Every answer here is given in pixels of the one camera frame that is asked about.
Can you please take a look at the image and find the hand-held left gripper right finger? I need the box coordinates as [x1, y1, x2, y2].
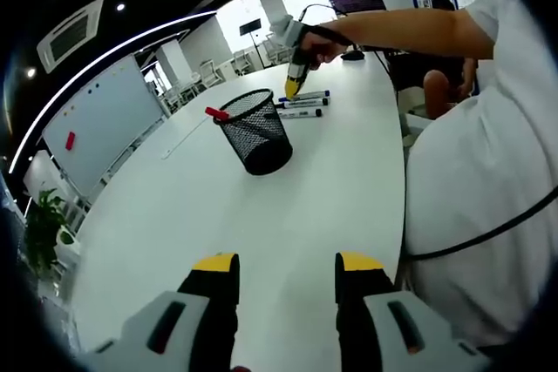
[334, 251, 492, 372]

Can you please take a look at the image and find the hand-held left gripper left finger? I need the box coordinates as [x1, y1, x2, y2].
[82, 252, 242, 372]

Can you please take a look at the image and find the black mesh pen holder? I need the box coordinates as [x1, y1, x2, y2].
[217, 87, 294, 177]

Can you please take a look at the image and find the red cap whiteboard marker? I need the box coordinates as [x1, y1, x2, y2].
[204, 105, 231, 122]

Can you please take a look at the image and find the large whiteboard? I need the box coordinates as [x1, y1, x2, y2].
[41, 53, 167, 200]

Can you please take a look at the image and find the group of whiteboard magnets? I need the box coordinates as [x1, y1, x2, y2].
[62, 64, 127, 117]

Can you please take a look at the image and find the person's right hand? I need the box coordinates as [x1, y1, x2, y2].
[298, 26, 350, 72]

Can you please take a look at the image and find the black monitor on stand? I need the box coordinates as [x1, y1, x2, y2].
[238, 18, 265, 70]

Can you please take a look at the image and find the group of office desks chairs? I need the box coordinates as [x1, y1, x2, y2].
[154, 38, 289, 107]

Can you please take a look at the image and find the person in white shirt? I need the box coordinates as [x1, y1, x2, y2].
[403, 0, 558, 348]

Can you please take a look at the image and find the potted green plant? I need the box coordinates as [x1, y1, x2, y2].
[24, 188, 82, 269]

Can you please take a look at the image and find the curved ceiling strip light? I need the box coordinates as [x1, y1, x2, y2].
[8, 10, 218, 175]

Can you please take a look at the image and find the ceiling air conditioner unit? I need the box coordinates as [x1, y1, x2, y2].
[36, 0, 105, 74]

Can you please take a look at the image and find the black cable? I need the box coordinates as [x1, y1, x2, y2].
[407, 186, 558, 260]
[297, 3, 352, 46]

